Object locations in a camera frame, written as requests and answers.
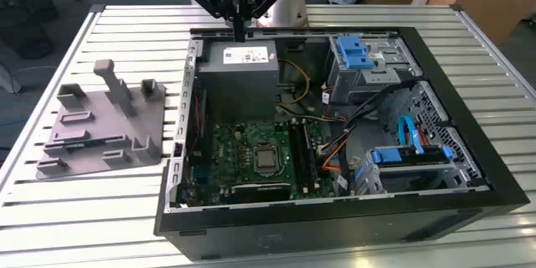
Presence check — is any black RAM slot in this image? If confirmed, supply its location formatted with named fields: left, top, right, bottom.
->
left=288, top=119, right=310, bottom=192

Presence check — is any blue drive latch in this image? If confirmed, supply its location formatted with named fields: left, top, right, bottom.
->
left=336, top=36, right=376, bottom=68

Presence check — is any grey power supply unit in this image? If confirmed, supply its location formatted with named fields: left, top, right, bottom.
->
left=196, top=40, right=280, bottom=122

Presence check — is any metal drive cage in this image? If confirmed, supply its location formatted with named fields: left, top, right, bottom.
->
left=328, top=35, right=424, bottom=106

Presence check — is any black office chair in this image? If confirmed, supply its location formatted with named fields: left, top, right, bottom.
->
left=0, top=0, right=59, bottom=60

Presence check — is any black CPU socket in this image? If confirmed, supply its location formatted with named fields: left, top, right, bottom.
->
left=250, top=142, right=286, bottom=178

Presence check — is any grey parts rack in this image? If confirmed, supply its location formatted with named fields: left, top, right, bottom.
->
left=35, top=59, right=168, bottom=181

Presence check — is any green motherboard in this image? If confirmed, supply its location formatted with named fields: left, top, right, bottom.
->
left=179, top=117, right=340, bottom=206

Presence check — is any silver CPU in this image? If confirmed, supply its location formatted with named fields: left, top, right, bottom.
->
left=255, top=150, right=279, bottom=169

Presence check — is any blue disk carrier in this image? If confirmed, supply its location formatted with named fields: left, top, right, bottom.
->
left=371, top=145, right=452, bottom=167

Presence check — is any black graphics card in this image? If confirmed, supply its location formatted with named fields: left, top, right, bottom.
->
left=230, top=181, right=292, bottom=203

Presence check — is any metal disk bay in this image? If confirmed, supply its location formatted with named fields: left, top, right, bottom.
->
left=351, top=145, right=482, bottom=195

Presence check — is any black PC case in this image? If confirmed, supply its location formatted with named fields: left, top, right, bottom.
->
left=154, top=26, right=531, bottom=261

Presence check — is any yellow wire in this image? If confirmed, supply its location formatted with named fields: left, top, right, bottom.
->
left=278, top=59, right=312, bottom=106

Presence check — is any black wire bundle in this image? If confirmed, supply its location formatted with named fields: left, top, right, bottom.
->
left=342, top=82, right=404, bottom=134

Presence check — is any orange wire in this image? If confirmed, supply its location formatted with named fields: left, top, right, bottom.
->
left=322, top=141, right=350, bottom=172

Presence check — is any blue flat data wire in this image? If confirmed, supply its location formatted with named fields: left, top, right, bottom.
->
left=398, top=114, right=424, bottom=156

